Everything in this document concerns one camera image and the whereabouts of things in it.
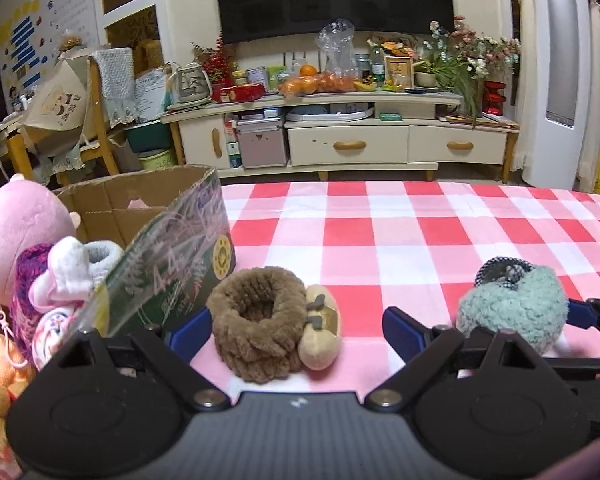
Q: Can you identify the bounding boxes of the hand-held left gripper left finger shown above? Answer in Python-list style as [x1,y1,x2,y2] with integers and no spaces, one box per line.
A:
[50,306,234,413]

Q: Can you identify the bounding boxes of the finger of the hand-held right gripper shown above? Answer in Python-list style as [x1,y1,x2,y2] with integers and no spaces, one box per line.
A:
[566,295,600,333]
[542,356,600,378]

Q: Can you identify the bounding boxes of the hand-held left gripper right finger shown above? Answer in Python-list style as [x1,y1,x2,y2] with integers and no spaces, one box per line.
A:
[364,306,553,413]

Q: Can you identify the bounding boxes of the brown knitted slipper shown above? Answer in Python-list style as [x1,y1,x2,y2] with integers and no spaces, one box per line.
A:
[206,266,342,385]

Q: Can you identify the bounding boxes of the teal fuzzy slipper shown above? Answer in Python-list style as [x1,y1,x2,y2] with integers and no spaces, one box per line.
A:
[455,256,570,358]

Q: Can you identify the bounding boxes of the printed cardboard box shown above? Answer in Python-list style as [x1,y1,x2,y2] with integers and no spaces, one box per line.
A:
[52,165,237,338]

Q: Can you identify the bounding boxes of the grey white knitted bootie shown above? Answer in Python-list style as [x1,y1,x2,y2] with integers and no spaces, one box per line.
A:
[82,240,124,288]

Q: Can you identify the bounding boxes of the magenta knitted sock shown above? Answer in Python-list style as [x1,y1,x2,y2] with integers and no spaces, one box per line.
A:
[9,243,56,358]

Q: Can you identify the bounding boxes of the orange knitted toy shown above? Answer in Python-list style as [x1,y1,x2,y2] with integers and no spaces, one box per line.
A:
[0,331,35,390]

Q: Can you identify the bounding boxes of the pink plush doll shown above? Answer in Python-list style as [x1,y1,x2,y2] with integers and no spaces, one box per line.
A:
[0,174,82,306]

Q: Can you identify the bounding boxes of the red checked tablecloth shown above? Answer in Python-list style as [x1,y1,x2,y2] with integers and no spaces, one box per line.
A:
[190,180,600,396]

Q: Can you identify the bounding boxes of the cream bucket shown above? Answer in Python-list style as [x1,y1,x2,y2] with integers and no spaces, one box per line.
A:
[139,149,178,171]

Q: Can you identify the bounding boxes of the cream television cabinet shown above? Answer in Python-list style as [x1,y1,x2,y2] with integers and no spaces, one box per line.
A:
[160,89,521,183]

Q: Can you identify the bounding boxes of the grey metal case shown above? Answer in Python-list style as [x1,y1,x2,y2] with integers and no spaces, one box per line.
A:
[236,119,288,168]

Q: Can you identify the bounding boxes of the dark green pot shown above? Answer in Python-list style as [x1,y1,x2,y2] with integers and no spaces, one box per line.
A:
[125,120,173,153]

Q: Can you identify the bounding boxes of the white flat tray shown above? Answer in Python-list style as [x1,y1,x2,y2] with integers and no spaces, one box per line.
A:
[285,102,376,123]

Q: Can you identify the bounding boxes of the wooden chair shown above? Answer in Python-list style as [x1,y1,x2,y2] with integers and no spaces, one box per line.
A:
[5,55,121,186]

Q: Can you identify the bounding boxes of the red vase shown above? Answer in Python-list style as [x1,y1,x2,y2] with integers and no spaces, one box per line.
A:
[482,79,507,116]

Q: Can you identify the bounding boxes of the cream curtain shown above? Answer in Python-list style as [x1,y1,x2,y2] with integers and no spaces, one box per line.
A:
[510,0,533,171]

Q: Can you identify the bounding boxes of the white printed paper bag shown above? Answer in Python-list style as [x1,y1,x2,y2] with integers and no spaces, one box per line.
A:
[134,67,173,123]

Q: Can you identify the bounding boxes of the red gift box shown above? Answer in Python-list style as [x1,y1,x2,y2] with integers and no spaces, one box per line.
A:
[219,82,266,103]

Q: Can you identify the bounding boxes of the glass kettle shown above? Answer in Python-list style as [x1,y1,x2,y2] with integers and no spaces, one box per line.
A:
[166,61,213,111]

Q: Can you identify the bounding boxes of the green potted plant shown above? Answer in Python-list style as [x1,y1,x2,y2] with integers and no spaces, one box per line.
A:
[412,55,481,126]

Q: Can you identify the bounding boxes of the white standing air conditioner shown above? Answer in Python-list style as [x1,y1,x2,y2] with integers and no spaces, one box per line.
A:
[519,0,600,192]

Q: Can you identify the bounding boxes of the white lace chair cover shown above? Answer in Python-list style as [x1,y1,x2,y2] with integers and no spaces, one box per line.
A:
[89,47,137,128]

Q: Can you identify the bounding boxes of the cartoon bouquet wrapping paper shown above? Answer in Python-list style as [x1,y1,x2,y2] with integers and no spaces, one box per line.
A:
[20,57,97,158]

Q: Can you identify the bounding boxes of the pile of oranges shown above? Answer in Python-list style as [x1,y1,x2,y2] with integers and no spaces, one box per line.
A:
[279,62,356,97]

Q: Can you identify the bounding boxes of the clear water bottle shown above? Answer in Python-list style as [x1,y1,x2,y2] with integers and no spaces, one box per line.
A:
[370,44,385,86]

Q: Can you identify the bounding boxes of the red berry bouquet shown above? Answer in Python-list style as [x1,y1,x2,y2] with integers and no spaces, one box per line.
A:
[192,34,233,83]

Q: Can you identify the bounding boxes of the orange flower arrangement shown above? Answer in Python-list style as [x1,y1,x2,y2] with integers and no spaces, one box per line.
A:
[379,40,417,59]

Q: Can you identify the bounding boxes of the pink artificial flowers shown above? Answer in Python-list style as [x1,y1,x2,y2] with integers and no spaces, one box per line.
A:
[429,15,522,78]

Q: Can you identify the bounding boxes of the wooden picture frame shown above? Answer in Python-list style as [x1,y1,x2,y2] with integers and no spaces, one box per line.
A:
[383,55,414,92]

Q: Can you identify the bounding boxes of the wall poster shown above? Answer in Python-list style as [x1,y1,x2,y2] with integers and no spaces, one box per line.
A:
[0,0,101,116]

